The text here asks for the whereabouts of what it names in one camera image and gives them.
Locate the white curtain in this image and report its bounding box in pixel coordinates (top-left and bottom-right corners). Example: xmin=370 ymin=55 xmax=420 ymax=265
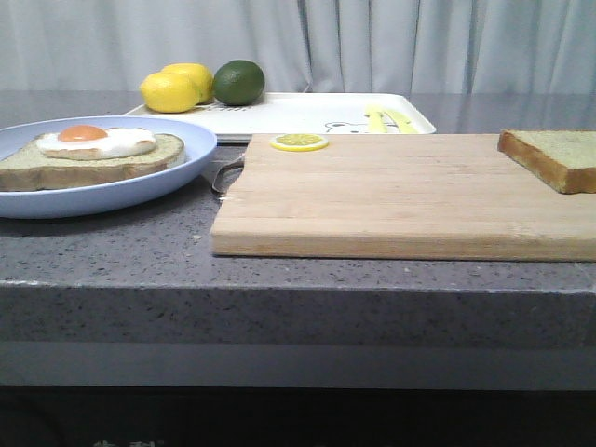
xmin=1 ymin=1 xmax=595 ymax=94

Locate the metal cutting board handle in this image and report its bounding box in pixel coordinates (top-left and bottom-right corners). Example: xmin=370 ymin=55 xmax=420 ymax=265
xmin=210 ymin=155 xmax=245 ymax=197

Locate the rear yellow lemon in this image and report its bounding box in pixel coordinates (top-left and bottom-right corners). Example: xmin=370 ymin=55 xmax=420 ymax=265
xmin=161 ymin=62 xmax=213 ymax=104

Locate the wooden cutting board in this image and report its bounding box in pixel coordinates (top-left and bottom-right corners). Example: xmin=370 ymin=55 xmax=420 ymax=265
xmin=210 ymin=134 xmax=595 ymax=261

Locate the fried egg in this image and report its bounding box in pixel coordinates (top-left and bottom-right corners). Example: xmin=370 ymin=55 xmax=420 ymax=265
xmin=36 ymin=125 xmax=156 ymax=161

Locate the green lime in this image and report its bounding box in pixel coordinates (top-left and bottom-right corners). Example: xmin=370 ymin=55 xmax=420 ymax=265
xmin=213 ymin=60 xmax=265 ymax=106

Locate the light blue round plate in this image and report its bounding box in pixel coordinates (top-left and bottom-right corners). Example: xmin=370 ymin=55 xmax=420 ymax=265
xmin=1 ymin=115 xmax=217 ymax=219

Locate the white bear-print tray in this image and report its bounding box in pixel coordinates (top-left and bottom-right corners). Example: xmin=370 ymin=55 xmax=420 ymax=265
xmin=121 ymin=92 xmax=438 ymax=144

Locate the bread slice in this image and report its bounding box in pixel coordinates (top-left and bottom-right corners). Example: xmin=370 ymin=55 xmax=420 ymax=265
xmin=1 ymin=134 xmax=186 ymax=192
xmin=497 ymin=129 xmax=595 ymax=195

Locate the front yellow lemon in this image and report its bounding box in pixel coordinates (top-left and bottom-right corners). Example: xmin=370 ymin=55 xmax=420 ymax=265
xmin=139 ymin=72 xmax=200 ymax=113

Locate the yellow lemon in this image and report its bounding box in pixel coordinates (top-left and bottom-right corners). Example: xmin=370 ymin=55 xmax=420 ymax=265
xmin=139 ymin=72 xmax=200 ymax=113
xmin=161 ymin=62 xmax=213 ymax=104

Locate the lemon slice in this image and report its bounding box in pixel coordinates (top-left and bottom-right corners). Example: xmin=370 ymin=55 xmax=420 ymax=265
xmin=269 ymin=133 xmax=329 ymax=152

